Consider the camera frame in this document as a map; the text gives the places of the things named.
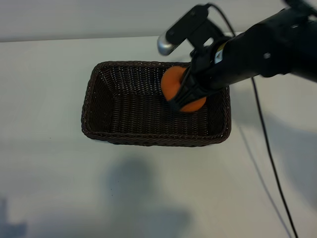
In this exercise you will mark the dark brown woven basket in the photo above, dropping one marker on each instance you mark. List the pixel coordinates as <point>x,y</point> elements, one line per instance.
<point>138,119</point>

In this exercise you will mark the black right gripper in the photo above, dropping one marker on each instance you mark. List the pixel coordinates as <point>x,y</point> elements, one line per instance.
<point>223,72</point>

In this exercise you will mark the orange citrus fruit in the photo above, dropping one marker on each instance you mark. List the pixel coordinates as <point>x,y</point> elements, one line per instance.
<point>171,84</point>

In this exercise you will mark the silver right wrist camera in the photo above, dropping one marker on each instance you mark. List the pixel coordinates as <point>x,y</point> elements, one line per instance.
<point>183,27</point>

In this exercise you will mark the black right camera bracket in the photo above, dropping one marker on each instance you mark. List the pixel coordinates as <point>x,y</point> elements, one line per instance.
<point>205,32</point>

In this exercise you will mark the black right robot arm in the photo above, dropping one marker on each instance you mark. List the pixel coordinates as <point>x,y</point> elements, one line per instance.
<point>284,37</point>

